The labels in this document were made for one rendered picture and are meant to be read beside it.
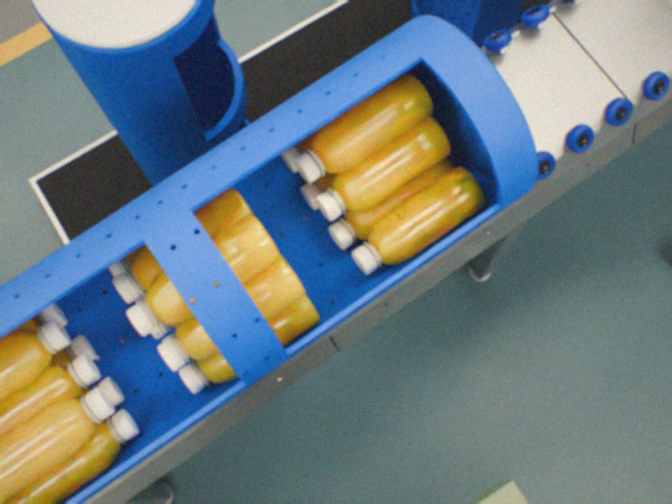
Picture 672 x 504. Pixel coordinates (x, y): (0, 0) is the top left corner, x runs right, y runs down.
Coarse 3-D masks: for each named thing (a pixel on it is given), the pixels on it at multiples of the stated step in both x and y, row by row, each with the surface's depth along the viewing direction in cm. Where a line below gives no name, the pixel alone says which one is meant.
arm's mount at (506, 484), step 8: (504, 480) 114; (512, 480) 109; (496, 488) 111; (504, 488) 109; (512, 488) 109; (480, 496) 114; (488, 496) 108; (496, 496) 108; (504, 496) 108; (512, 496) 108; (520, 496) 108
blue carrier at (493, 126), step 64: (384, 64) 107; (448, 64) 105; (256, 128) 108; (448, 128) 130; (512, 128) 106; (192, 192) 103; (256, 192) 126; (512, 192) 112; (64, 256) 104; (192, 256) 99; (320, 256) 127; (0, 320) 99; (128, 320) 125; (256, 320) 102; (320, 320) 119; (128, 384) 123; (128, 448) 116
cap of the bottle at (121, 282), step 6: (120, 276) 110; (114, 282) 110; (120, 282) 109; (126, 282) 109; (120, 288) 109; (126, 288) 109; (132, 288) 110; (126, 294) 110; (132, 294) 110; (138, 294) 111; (126, 300) 110; (132, 300) 111
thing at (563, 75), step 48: (624, 0) 141; (528, 48) 139; (576, 48) 139; (624, 48) 139; (528, 96) 137; (576, 96) 137; (624, 96) 137; (624, 144) 142; (480, 240) 137; (336, 336) 132; (288, 384) 134; (192, 432) 128; (144, 480) 129
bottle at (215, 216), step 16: (224, 192) 112; (208, 208) 111; (224, 208) 110; (240, 208) 110; (208, 224) 110; (224, 224) 110; (144, 256) 109; (128, 272) 110; (144, 272) 109; (160, 272) 109; (144, 288) 111
